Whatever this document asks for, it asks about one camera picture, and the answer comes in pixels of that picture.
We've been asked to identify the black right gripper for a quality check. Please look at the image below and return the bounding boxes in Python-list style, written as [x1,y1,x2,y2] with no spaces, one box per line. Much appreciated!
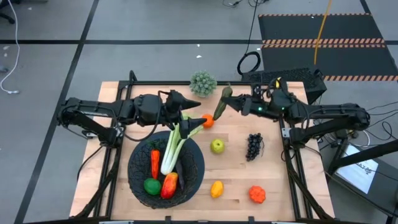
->
[221,93,282,119]

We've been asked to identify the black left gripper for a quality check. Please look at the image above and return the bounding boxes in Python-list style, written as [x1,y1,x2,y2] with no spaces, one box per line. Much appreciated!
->
[160,90,205,139]

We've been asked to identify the dark green cucumber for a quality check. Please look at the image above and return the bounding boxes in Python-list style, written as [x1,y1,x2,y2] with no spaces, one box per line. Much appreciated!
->
[212,86,234,121]

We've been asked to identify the orange fruit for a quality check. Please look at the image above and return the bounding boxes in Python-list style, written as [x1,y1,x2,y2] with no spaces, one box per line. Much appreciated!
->
[201,113,216,129]

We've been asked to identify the yellow-green apple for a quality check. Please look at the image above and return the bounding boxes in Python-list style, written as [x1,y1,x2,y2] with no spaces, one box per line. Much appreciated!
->
[210,138,226,155]

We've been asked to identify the black grape bunch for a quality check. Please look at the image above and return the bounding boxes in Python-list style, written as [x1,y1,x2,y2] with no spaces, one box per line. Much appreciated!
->
[245,132,265,162]

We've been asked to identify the green white celery stalk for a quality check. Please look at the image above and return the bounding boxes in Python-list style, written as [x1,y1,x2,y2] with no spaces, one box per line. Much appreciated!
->
[160,113,205,176]

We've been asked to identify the red-orange carrot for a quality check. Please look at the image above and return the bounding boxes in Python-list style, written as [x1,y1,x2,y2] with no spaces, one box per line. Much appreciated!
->
[146,141,161,180]

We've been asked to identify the dark purple eggplant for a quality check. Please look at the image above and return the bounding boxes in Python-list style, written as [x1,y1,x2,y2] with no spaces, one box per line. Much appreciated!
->
[174,157,186,191]

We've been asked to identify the red pepper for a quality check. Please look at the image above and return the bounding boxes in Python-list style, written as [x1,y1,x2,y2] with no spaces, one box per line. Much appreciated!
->
[160,171,179,200]

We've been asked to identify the yellow lemon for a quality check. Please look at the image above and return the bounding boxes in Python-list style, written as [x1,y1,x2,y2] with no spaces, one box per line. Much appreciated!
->
[210,180,225,199]

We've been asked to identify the dark brown wicker basket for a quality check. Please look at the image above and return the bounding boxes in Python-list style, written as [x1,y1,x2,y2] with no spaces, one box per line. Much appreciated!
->
[127,136,200,210]

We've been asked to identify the potted succulent plant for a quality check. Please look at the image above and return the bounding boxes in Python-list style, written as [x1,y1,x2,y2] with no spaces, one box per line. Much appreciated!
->
[188,70,218,98]

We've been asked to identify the round dark blue placemat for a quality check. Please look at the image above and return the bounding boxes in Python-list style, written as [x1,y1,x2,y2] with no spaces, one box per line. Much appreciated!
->
[127,130,206,210]

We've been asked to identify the black mesh computer tower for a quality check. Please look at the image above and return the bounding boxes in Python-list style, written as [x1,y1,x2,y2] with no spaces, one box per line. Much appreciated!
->
[241,67,328,105]

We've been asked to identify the black striped floor mat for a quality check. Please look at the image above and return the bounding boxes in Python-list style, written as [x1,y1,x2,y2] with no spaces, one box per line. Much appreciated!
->
[257,12,398,83]

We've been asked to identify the black stand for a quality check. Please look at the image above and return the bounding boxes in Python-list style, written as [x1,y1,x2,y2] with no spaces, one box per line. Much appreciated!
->
[326,139,398,218]

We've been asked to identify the white paper sheet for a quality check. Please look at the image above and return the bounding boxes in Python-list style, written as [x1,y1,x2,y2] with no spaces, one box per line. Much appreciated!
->
[335,144,379,195]

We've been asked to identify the black chair base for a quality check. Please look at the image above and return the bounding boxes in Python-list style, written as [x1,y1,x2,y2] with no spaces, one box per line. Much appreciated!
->
[0,0,16,25]

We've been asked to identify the black aluminium table frame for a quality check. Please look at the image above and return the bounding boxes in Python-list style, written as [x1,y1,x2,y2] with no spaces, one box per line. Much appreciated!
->
[73,70,336,224]

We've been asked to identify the black coiled cable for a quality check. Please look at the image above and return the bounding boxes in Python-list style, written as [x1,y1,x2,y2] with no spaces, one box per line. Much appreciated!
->
[236,0,262,76]

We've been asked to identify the yellow hanging cable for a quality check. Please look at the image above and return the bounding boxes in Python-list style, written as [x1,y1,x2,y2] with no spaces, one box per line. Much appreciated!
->
[313,0,333,65]

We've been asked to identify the white floor cable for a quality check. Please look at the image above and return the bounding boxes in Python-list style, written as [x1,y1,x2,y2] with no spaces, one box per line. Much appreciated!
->
[0,0,21,95]

